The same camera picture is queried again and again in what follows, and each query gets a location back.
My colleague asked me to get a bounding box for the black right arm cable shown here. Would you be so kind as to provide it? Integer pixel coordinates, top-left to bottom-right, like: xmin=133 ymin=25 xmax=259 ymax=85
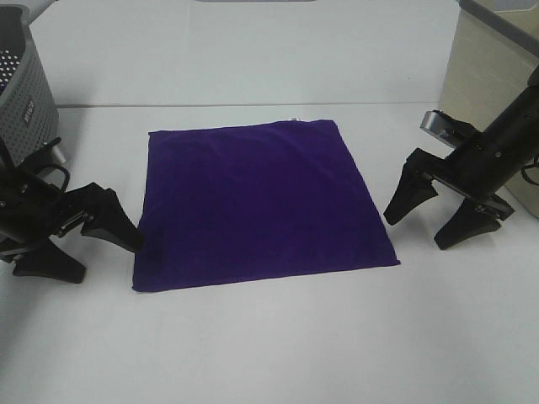
xmin=520 ymin=155 xmax=539 ymax=186

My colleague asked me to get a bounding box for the beige storage box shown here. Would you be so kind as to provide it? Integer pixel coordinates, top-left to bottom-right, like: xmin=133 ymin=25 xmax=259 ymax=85
xmin=439 ymin=1 xmax=538 ymax=215

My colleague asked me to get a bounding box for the purple towel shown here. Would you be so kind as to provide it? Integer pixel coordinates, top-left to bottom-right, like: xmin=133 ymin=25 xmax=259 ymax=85
xmin=132 ymin=120 xmax=398 ymax=292

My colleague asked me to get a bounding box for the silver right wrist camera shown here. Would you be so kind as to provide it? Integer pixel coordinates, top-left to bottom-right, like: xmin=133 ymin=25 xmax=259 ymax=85
xmin=419 ymin=110 xmax=453 ymax=141

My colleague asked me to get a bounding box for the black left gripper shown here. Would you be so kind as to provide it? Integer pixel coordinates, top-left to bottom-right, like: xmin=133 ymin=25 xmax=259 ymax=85
xmin=1 ymin=153 xmax=143 ymax=284

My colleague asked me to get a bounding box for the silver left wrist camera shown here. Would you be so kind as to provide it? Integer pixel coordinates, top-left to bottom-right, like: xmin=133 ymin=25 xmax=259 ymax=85
xmin=44 ymin=137 xmax=70 ymax=166

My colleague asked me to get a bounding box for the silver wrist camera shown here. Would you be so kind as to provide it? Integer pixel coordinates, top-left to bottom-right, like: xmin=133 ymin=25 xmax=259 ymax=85
xmin=44 ymin=137 xmax=70 ymax=166
xmin=419 ymin=110 xmax=453 ymax=141

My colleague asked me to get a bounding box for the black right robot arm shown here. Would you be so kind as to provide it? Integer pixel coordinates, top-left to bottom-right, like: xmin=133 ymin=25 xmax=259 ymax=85
xmin=384 ymin=85 xmax=538 ymax=250

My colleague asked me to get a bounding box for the grey perforated plastic basket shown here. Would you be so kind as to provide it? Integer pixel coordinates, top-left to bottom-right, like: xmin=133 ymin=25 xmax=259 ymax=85
xmin=1 ymin=4 xmax=58 ymax=165

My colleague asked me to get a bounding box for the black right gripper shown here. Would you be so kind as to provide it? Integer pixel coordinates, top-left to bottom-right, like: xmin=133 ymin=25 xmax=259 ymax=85
xmin=383 ymin=120 xmax=515 ymax=250

